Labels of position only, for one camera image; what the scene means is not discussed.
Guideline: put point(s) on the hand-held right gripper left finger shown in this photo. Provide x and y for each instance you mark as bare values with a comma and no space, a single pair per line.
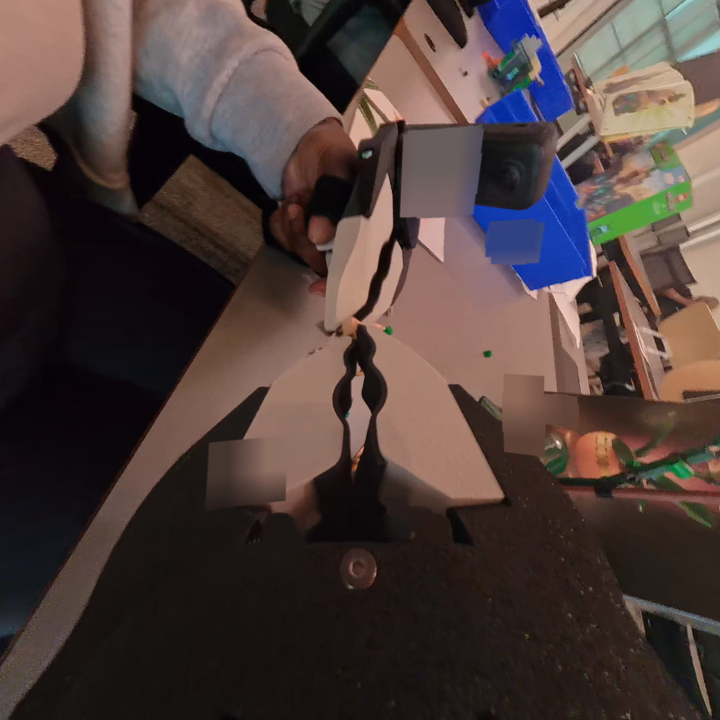
306,416

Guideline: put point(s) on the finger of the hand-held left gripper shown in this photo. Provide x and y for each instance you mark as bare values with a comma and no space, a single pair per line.
351,270
392,292

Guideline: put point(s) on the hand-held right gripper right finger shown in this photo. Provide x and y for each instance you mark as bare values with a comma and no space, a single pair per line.
427,433

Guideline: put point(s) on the tan flower brick assembly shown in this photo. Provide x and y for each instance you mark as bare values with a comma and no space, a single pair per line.
351,326

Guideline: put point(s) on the person's left forearm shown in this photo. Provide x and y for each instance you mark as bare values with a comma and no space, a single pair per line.
225,73

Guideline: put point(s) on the grey desk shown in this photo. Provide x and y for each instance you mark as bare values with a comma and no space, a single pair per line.
450,320

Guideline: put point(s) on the person's left hand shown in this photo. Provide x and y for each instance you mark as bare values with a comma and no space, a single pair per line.
315,157

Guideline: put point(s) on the white instruction booklet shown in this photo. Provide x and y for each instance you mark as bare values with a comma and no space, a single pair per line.
432,239

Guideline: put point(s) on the black monitor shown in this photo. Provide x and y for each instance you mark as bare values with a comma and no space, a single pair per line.
337,45

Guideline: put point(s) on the white table with wooden edge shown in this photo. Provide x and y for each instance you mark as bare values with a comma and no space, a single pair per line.
455,62

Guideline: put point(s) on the white crumpled paper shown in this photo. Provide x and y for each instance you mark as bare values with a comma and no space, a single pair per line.
562,315

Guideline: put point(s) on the small green brick model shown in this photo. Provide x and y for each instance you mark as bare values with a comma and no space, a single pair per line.
514,64

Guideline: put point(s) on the blue plastic bin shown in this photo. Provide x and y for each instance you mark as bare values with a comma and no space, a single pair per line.
512,17
559,247

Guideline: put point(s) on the person's dark trousers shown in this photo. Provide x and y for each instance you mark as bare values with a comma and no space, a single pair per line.
84,365

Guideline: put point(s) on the brown wooden table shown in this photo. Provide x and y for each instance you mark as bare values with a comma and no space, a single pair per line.
635,337
641,275

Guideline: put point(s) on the dark plant toy box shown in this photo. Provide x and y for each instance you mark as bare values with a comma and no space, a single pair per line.
664,551

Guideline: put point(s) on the green toy box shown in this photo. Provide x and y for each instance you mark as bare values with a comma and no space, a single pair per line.
647,208

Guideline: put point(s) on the pale toy box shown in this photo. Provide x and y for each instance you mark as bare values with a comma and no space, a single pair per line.
647,101

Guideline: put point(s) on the tan cardboard box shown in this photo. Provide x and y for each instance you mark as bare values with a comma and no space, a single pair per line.
692,337

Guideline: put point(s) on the white metal bar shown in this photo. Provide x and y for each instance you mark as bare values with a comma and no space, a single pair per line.
658,607

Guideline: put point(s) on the person's grey sweater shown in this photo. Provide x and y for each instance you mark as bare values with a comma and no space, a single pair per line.
50,67

